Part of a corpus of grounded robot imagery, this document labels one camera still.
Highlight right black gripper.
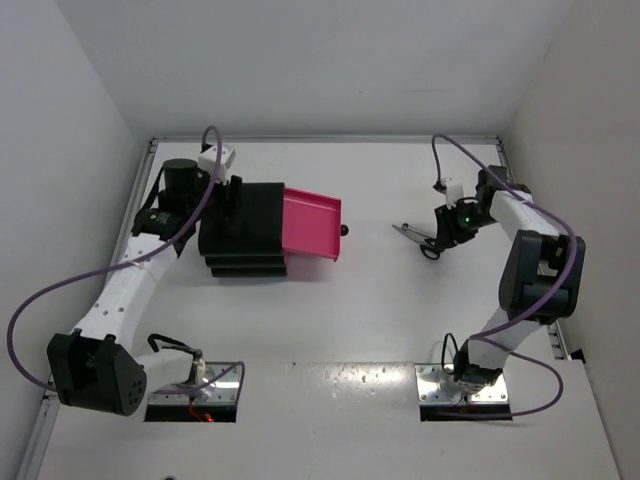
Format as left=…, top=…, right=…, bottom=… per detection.
left=435, top=200, right=497, bottom=251

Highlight black handled scissors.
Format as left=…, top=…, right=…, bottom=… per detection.
left=392, top=223, right=442, bottom=261

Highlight black drawer cabinet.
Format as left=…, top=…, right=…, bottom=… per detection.
left=198, top=181, right=287, bottom=278

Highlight pink top drawer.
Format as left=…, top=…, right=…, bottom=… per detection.
left=282, top=187, right=342, bottom=261

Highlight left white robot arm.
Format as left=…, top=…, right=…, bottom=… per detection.
left=47, top=158, right=244, bottom=416

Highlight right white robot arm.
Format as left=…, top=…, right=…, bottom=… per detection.
left=434, top=166, right=586, bottom=392

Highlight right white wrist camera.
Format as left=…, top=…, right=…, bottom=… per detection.
left=433, top=177, right=464, bottom=209

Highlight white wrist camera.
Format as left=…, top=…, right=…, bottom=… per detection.
left=433, top=177, right=464, bottom=209
left=198, top=144, right=236, bottom=181

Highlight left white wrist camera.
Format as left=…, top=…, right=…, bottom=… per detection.
left=198, top=144, right=236, bottom=181

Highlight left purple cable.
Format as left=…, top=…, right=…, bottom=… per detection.
left=6, top=124, right=246, bottom=394

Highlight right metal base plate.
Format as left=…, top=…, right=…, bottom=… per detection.
left=415, top=364, right=509, bottom=407

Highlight metal base plate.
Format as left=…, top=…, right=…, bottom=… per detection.
left=148, top=361, right=245, bottom=407
left=415, top=364, right=509, bottom=407

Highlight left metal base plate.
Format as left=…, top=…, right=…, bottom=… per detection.
left=148, top=361, right=245, bottom=407

